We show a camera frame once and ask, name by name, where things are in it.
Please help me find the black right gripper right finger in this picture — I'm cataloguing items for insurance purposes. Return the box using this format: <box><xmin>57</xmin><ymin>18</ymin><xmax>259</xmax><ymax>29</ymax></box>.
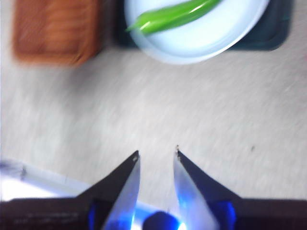
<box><xmin>173</xmin><ymin>145</ymin><xmax>307</xmax><ymax>230</ymax></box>

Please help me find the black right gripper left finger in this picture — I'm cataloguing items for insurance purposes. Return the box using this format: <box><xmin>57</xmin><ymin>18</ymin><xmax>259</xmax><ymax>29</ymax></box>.
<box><xmin>0</xmin><ymin>150</ymin><xmax>142</xmax><ymax>230</ymax></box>

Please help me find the blue round plate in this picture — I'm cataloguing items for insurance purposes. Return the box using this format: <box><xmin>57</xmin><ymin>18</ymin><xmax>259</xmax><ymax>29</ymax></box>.
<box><xmin>124</xmin><ymin>0</ymin><xmax>270</xmax><ymax>65</ymax></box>

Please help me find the green pepper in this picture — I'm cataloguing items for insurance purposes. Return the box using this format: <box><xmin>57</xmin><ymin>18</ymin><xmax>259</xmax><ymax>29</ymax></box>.
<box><xmin>125</xmin><ymin>0</ymin><xmax>222</xmax><ymax>36</ymax></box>

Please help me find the brown wicker basket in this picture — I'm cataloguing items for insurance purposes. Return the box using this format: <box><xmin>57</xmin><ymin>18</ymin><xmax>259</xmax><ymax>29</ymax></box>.
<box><xmin>12</xmin><ymin>0</ymin><xmax>102</xmax><ymax>66</ymax></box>

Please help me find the black flat tray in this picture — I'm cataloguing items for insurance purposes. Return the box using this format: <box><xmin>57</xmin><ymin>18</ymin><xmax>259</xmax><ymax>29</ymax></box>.
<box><xmin>114</xmin><ymin>0</ymin><xmax>294</xmax><ymax>51</ymax></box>

